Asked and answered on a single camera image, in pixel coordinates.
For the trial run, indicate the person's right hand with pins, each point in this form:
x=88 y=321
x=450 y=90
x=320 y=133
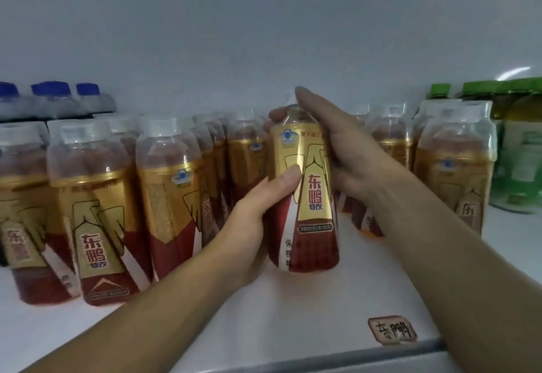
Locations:
x=360 y=148

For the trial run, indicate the person's left hand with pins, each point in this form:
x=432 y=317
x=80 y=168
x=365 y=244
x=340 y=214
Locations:
x=241 y=237

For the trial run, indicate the gold red drink bottle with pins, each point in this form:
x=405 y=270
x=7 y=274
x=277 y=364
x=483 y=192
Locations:
x=305 y=233

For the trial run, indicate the row of amber drink bottles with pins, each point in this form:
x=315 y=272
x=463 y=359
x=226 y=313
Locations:
x=102 y=216

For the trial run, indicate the white metal shelf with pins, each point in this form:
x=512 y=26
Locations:
x=296 y=21

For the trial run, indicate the row of green-capped bottles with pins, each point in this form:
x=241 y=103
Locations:
x=521 y=140

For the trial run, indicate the group of blue-capped cola bottles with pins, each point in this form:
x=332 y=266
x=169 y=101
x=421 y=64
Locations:
x=51 y=102

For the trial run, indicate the person's left forearm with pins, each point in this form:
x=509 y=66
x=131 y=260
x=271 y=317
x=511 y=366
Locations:
x=118 y=334

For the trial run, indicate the person's right forearm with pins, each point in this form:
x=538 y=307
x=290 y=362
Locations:
x=466 y=284

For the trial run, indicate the grey shelf label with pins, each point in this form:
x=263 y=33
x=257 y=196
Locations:
x=392 y=329

